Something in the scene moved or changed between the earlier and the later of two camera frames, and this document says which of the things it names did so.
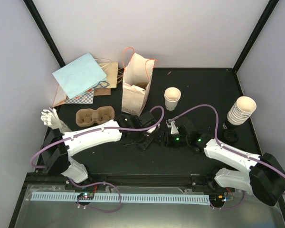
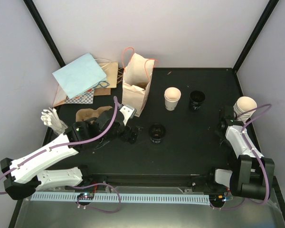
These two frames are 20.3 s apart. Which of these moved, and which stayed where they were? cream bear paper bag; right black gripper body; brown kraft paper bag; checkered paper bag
Moved: right black gripper body
Stayed: brown kraft paper bag; checkered paper bag; cream bear paper bag
